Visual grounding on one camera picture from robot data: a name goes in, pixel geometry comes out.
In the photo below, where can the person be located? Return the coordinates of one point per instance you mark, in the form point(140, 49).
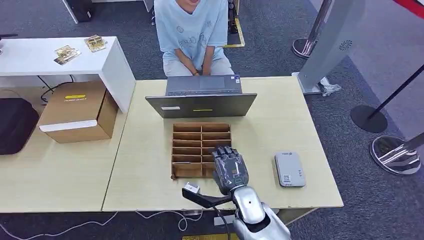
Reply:
point(192, 33)

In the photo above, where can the chrome stanchion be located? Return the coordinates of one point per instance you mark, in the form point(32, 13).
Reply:
point(394, 155)
point(308, 43)

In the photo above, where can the dark grey laptop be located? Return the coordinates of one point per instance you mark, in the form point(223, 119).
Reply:
point(202, 104)

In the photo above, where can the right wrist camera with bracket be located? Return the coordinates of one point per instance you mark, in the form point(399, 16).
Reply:
point(205, 200)

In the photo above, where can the wooden box with dividers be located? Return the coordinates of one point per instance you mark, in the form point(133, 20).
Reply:
point(190, 149)

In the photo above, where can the gold card pack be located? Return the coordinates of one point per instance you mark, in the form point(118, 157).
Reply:
point(67, 54)
point(95, 43)

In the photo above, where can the crumpled clear plastic wrap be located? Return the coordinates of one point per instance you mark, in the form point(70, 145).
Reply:
point(328, 86)

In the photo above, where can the black stanchion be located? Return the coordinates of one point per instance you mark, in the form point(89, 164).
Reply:
point(367, 119)

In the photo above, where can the brown cardboard box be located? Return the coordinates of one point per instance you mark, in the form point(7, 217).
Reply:
point(76, 112)

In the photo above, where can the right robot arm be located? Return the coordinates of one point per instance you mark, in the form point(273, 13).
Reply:
point(255, 212)

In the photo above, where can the white desk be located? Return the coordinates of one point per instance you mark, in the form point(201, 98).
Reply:
point(49, 61)

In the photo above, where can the black cabinet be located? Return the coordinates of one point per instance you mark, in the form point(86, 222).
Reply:
point(79, 10)

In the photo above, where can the silver gate pillar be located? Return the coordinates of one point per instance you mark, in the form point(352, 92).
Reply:
point(334, 43)

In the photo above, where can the red strip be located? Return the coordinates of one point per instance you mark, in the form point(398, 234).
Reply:
point(412, 6)

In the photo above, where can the black case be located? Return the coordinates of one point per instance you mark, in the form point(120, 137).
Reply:
point(15, 126)

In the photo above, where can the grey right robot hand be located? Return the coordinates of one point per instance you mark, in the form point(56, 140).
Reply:
point(232, 170)

